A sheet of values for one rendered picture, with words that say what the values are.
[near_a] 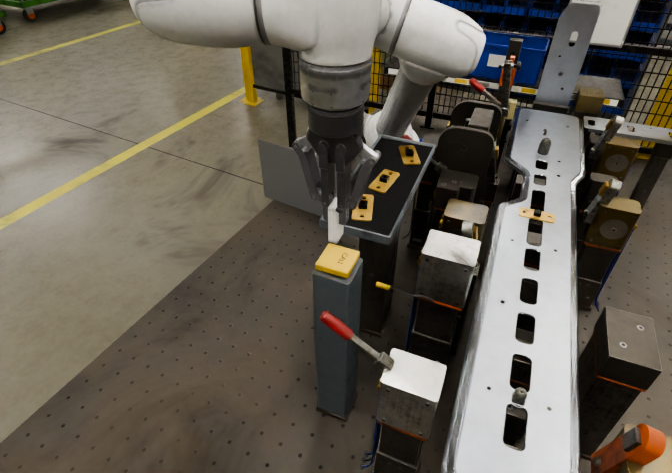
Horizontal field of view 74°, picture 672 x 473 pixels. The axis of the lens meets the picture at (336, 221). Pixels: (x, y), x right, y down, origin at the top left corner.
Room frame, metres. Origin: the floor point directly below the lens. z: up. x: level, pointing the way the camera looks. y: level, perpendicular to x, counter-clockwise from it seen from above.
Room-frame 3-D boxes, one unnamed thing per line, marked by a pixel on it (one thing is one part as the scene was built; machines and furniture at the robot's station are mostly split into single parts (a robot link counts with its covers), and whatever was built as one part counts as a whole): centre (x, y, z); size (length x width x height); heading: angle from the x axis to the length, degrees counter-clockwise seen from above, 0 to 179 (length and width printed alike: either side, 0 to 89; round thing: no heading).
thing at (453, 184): (0.87, -0.27, 0.90); 0.05 x 0.05 x 0.40; 68
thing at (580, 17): (1.55, -0.79, 1.17); 0.12 x 0.01 x 0.34; 68
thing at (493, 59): (1.79, -0.66, 1.10); 0.30 x 0.17 x 0.13; 65
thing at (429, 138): (1.12, -0.26, 0.89); 0.09 x 0.08 x 0.38; 68
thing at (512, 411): (0.39, -0.30, 0.84); 0.05 x 0.05 x 0.29; 68
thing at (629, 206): (0.86, -0.70, 0.87); 0.12 x 0.07 x 0.35; 68
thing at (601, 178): (1.06, -0.77, 0.84); 0.10 x 0.05 x 0.29; 68
